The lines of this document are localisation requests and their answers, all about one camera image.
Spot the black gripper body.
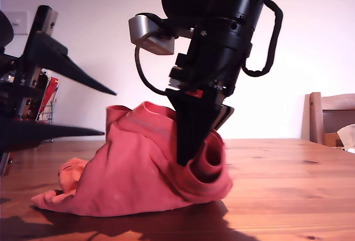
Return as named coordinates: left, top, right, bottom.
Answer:
left=166, top=38, right=253, bottom=106

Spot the red underwear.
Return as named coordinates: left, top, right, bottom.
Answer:
left=31, top=101, right=234, bottom=217

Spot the red chopstick packet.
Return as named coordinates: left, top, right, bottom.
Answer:
left=40, top=76, right=60, bottom=114

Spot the wooden chair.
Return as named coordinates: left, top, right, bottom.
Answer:
left=301, top=92, right=355, bottom=148

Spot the orange cardboard box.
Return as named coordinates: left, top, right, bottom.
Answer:
left=323, top=132, right=344, bottom=147

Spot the white tissue paper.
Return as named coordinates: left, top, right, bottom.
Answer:
left=336, top=123, right=355, bottom=149

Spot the thin black camera cable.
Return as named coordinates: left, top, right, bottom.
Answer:
left=134, top=31, right=170, bottom=97

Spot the thick black cable loop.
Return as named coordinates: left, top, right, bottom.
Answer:
left=241, top=0, right=284, bottom=78

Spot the white light switch plate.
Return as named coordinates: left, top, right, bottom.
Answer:
left=4, top=11, right=29, bottom=36

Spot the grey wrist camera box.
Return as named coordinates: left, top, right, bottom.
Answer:
left=128, top=13, right=177, bottom=56

